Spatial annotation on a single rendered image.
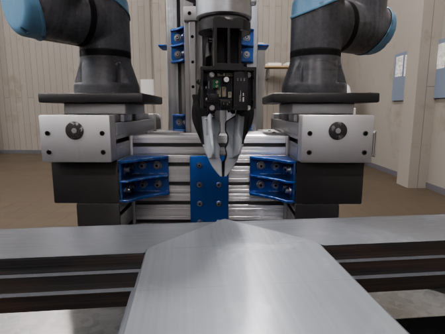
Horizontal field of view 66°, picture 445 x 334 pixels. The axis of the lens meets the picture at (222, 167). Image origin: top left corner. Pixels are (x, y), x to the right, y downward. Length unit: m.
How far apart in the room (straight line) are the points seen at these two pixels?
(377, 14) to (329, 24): 0.14
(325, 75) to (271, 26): 7.63
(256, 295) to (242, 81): 0.27
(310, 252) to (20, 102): 9.25
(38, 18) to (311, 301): 0.67
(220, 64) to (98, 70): 0.44
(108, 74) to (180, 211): 0.35
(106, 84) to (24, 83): 8.62
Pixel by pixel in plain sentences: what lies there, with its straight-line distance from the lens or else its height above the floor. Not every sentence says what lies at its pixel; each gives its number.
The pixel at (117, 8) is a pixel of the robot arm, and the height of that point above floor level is 1.22.
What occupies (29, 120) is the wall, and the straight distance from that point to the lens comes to 9.39.
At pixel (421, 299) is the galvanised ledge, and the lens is 0.72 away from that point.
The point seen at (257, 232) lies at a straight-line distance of 0.40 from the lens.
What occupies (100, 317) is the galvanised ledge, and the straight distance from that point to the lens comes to 0.62.
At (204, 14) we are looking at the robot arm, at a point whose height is 1.12.
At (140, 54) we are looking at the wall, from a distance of 8.48.
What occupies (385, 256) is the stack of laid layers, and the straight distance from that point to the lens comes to 0.42.
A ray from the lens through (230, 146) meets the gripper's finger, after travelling 0.51.
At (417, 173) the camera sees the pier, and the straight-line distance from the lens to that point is 5.18.
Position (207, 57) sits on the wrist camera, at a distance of 0.51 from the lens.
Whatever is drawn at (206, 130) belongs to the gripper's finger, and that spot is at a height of 0.97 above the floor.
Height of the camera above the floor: 1.00
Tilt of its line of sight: 9 degrees down
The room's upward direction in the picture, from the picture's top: straight up
